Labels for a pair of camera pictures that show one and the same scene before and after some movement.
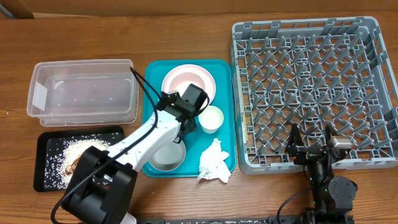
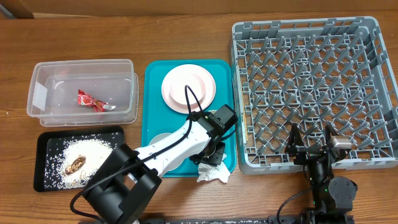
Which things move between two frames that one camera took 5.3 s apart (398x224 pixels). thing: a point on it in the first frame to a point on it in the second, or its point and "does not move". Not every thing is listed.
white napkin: [211, 163] does not move
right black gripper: [294, 145] does not move
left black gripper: [194, 127] to [216, 159]
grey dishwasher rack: [314, 73] does not move
